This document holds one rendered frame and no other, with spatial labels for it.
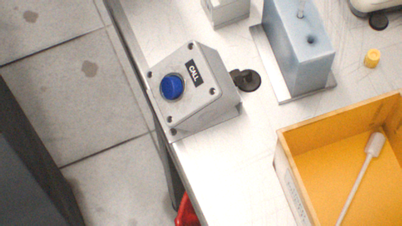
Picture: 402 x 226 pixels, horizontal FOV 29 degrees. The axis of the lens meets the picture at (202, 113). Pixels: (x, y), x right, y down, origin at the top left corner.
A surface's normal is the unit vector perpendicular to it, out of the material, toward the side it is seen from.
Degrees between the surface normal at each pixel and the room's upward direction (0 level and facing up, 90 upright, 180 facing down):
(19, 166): 90
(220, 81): 60
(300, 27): 0
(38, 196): 90
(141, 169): 0
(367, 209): 0
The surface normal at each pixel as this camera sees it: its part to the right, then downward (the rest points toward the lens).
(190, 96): -0.48, -0.14
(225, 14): 0.40, 0.85
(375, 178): -0.02, -0.37
